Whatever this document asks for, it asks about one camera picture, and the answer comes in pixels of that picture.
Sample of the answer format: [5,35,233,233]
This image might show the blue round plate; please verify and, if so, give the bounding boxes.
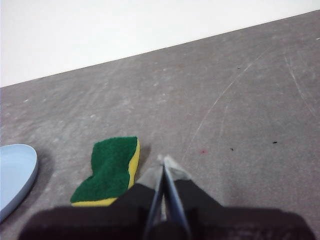
[0,143,39,224]

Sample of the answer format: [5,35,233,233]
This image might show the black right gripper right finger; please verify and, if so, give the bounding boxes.
[163,155,316,240]

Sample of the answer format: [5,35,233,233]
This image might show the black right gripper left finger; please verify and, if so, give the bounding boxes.
[18,154,165,240]

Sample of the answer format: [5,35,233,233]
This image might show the yellow sponge with green pad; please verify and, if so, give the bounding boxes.
[70,135,141,208]

